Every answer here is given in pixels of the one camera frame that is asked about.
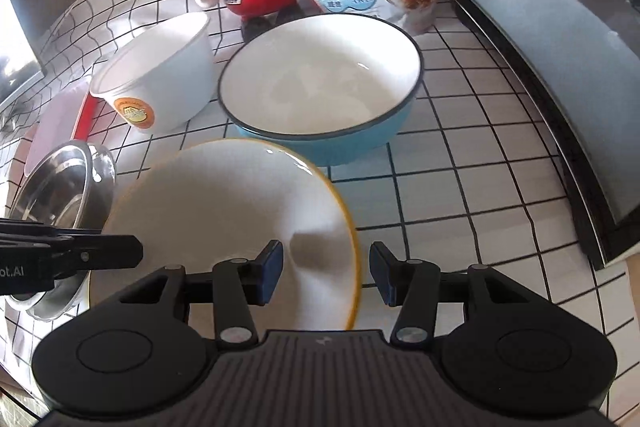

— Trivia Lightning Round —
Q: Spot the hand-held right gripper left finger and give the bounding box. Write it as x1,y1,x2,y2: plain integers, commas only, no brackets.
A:
117,239,285,350

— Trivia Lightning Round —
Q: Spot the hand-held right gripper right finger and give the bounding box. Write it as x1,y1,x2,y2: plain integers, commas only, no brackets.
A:
369,241,538,348

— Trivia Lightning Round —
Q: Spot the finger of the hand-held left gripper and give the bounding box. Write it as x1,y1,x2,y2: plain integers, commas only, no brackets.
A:
47,234,144,283
0,217,103,244

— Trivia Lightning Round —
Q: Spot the stainless steel bowl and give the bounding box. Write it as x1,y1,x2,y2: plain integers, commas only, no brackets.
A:
5,142,117,323

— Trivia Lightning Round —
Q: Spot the white plate with yellow rim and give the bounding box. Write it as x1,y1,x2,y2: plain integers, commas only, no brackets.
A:
87,138,362,333

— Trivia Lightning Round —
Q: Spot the white paper bowl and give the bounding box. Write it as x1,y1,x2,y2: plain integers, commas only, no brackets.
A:
89,12,212,134

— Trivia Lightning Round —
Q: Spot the blue gold-rimmed plate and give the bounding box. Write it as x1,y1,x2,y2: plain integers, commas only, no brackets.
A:
217,13,426,168

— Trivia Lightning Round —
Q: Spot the white plastic container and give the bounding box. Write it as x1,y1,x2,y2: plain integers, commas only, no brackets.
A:
22,87,91,178

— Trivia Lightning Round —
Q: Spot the red tray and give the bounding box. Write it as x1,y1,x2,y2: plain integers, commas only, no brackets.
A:
70,99,108,142

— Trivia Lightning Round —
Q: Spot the white checked tablecloth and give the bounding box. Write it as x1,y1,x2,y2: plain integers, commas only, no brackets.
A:
0,0,631,408

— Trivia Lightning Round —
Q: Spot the dark grey box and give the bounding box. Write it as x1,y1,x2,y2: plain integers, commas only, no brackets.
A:
0,0,48,102

